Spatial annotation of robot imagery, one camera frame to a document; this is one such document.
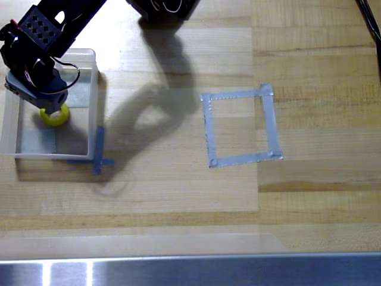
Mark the thick black cable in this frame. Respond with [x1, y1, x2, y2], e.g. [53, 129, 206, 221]
[355, 0, 381, 75]

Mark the small grey tape patch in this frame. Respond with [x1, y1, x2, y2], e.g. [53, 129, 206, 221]
[20, 128, 58, 155]

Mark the thin black wire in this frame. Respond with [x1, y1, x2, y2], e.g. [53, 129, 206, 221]
[53, 57, 82, 94]

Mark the thin white wire bundle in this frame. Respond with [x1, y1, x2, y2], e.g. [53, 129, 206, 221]
[149, 0, 183, 14]

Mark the clear plastic container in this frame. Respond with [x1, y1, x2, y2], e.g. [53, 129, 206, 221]
[0, 47, 99, 158]

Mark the large grey tape patch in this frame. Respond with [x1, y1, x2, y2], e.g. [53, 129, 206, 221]
[65, 74, 91, 108]

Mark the yellow ring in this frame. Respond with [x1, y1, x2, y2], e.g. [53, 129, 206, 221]
[39, 103, 71, 128]

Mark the red white servo wire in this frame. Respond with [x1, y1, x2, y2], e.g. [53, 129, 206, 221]
[24, 70, 37, 88]

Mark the metal table edge rail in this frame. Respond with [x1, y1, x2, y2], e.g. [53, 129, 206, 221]
[0, 252, 381, 286]

